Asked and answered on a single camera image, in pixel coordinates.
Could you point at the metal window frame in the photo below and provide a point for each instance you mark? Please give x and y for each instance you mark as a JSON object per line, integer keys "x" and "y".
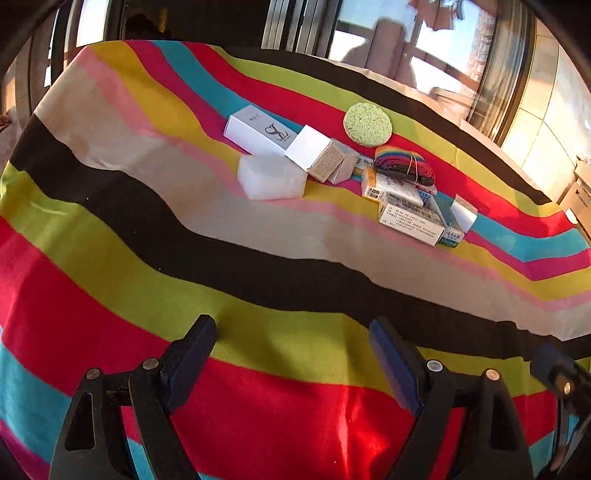
{"x": 300, "y": 23}

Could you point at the rainbow striped pouch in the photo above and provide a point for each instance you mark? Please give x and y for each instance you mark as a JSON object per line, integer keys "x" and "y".
{"x": 397, "y": 159}

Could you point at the white silver packet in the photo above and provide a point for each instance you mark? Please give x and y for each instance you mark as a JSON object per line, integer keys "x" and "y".
{"x": 465, "y": 212}

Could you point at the white box with black logo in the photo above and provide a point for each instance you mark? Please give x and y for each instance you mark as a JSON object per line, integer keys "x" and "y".
{"x": 258, "y": 129}

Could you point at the green round sponge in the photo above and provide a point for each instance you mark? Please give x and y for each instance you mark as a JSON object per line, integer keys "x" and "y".
{"x": 368, "y": 124}

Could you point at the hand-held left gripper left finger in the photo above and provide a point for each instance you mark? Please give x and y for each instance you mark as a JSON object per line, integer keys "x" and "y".
{"x": 194, "y": 350}

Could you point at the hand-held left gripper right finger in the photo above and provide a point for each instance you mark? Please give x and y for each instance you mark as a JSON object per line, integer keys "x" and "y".
{"x": 392, "y": 360}

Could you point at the white medicine box with text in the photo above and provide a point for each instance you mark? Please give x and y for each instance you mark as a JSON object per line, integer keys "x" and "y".
{"x": 408, "y": 221}

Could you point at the blue and green medicine box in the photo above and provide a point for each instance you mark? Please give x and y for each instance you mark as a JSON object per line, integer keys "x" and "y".
{"x": 450, "y": 226}

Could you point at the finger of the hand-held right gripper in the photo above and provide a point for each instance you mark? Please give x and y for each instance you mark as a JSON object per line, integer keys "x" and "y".
{"x": 549, "y": 364}

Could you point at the white translucent block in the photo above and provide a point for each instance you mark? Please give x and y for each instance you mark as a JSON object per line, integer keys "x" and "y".
{"x": 270, "y": 177}

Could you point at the colourful striped tablecloth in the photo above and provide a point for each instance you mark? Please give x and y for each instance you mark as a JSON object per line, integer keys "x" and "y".
{"x": 184, "y": 258}

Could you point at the cardboard box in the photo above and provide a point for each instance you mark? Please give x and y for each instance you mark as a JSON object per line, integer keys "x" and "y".
{"x": 579, "y": 189}

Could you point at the yellow and white medicine box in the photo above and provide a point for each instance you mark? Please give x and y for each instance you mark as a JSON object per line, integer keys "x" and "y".
{"x": 392, "y": 189}

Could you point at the white box with saxophone print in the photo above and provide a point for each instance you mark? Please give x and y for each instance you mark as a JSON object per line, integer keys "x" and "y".
{"x": 309, "y": 145}

